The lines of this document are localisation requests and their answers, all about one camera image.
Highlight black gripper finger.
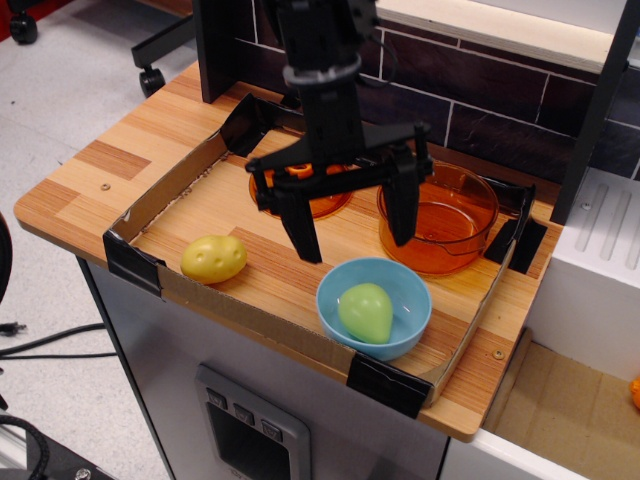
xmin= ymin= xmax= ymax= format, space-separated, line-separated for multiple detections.
xmin=383 ymin=149 xmax=420 ymax=246
xmin=277 ymin=192 xmax=322 ymax=264

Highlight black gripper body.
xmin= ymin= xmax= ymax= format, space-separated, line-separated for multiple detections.
xmin=246 ymin=79 xmax=432 ymax=213

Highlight green toy pear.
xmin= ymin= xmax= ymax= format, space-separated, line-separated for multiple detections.
xmin=338 ymin=283 xmax=393 ymax=344

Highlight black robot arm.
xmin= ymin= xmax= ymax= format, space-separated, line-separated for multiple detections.
xmin=246 ymin=1 xmax=433 ymax=263

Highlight light blue bowl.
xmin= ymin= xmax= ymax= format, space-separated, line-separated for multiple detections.
xmin=316 ymin=257 xmax=432 ymax=361

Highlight orange transparent pot lid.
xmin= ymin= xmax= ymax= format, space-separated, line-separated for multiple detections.
xmin=249 ymin=163 xmax=353 ymax=220

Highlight orange transparent pot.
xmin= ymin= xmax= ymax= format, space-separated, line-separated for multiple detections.
xmin=377 ymin=160 xmax=499 ymax=276

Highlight cardboard fence with black tape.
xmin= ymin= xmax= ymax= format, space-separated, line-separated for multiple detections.
xmin=103 ymin=95 xmax=555 ymax=438

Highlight yellow toy potato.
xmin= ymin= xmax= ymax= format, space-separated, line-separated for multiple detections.
xmin=180 ymin=235 xmax=247 ymax=285

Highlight grey toy oven panel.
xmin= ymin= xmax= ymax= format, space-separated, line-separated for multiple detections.
xmin=196 ymin=364 xmax=313 ymax=479

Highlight white toy sink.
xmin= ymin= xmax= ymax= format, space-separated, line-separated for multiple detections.
xmin=441 ymin=167 xmax=640 ymax=480

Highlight orange toy in sink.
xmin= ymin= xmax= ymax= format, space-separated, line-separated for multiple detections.
xmin=629 ymin=377 xmax=640 ymax=409

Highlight black power cable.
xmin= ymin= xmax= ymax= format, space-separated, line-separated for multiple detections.
xmin=0 ymin=321 xmax=119 ymax=361

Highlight black corrugated cable conduit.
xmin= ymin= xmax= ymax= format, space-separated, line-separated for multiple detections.
xmin=0 ymin=412 xmax=51 ymax=480

